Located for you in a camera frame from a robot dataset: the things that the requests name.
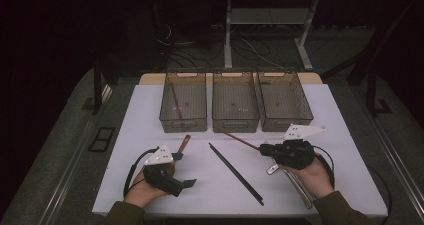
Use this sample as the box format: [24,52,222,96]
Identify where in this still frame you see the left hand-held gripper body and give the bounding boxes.
[143,144,185,198]

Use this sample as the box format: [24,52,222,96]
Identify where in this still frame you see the white ceramic spoon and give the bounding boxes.
[265,163,280,176]

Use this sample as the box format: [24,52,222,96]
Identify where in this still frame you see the tangle of floor cables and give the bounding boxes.
[156,21,278,69]

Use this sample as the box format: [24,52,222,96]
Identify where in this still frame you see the black metal stand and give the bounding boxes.
[366,68,394,118]
[92,59,114,116]

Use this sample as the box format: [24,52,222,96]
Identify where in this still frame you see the smoky transparent plastic bin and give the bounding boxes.
[211,68,261,134]
[254,68,314,133]
[159,68,208,134]

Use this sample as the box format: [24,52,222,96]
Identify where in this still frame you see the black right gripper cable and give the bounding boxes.
[313,145,393,225]

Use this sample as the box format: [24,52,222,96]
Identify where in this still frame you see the black chopstick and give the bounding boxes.
[209,142,265,206]
[208,142,264,207]

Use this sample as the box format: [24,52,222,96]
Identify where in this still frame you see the black rectangular floor frame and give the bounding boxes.
[88,126,116,153]

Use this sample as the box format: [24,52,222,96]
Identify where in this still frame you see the brown wooden spoon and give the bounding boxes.
[167,134,192,173]

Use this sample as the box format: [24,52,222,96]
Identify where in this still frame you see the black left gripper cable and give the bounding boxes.
[123,146,160,198]

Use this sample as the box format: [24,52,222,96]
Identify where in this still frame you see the person's right hand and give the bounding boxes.
[278,159,335,199]

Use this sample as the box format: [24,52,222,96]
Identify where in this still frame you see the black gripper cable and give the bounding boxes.
[313,145,393,225]
[123,146,160,198]

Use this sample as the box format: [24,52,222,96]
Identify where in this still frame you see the steel fork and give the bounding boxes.
[290,170,316,203]

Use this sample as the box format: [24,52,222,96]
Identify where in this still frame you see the person's left hand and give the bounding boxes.
[123,170,170,209]

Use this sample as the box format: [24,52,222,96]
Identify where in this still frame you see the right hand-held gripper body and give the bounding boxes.
[271,123,328,171]

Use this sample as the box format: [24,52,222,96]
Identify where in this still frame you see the grey metal desk frame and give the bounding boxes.
[211,0,369,72]

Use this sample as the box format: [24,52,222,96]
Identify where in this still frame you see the metal floor rail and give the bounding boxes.
[366,114,424,216]
[43,116,98,225]

